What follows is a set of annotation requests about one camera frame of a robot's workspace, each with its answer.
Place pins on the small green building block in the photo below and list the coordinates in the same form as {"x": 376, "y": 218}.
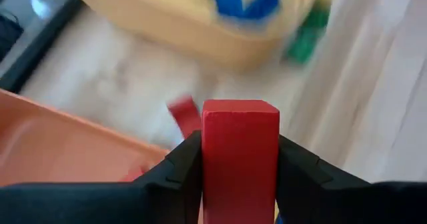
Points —
{"x": 318, "y": 20}
{"x": 300, "y": 49}

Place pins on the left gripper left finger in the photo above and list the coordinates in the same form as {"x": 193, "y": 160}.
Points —
{"x": 180, "y": 190}

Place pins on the black aluminium table frame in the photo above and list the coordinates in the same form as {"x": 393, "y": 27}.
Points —
{"x": 43, "y": 45}

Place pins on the large blue building block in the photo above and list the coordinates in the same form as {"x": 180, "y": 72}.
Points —
{"x": 227, "y": 0}

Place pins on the red rectangular block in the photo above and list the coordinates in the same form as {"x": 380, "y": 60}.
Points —
{"x": 240, "y": 164}

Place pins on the yellow plastic bin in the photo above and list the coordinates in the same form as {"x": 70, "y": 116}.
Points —
{"x": 166, "y": 27}

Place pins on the orange plastic bin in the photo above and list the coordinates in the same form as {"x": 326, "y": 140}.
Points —
{"x": 66, "y": 150}

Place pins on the small red block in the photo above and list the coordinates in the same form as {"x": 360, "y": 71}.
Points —
{"x": 185, "y": 117}

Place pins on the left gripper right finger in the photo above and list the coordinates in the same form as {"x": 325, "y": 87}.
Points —
{"x": 300, "y": 190}

